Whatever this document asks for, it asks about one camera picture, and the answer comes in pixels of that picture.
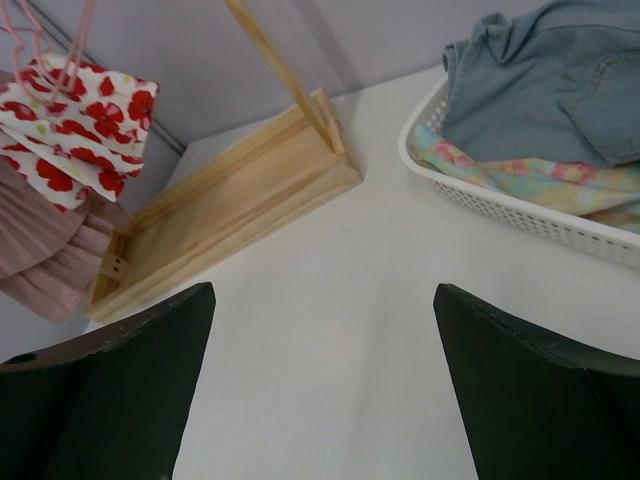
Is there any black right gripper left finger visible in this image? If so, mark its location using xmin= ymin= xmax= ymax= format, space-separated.
xmin=1 ymin=283 xmax=216 ymax=479

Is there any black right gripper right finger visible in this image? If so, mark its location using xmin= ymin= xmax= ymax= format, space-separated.
xmin=433 ymin=284 xmax=639 ymax=479

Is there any red poppy print skirt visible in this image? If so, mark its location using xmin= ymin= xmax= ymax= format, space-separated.
xmin=1 ymin=62 xmax=159 ymax=211

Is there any pink dress on hanger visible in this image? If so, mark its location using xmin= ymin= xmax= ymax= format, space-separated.
xmin=0 ymin=69 xmax=129 ymax=324

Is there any pastel floral folded cloth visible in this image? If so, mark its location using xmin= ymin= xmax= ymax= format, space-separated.
xmin=408 ymin=125 xmax=639 ymax=233

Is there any white perforated laundry basket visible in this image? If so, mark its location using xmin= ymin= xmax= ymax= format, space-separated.
xmin=398 ymin=75 xmax=639 ymax=270

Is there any wooden clothes rack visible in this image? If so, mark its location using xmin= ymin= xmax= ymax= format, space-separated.
xmin=85 ymin=1 xmax=362 ymax=324

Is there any blue denim garment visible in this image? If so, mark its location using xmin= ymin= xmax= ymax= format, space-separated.
xmin=441 ymin=1 xmax=639 ymax=168

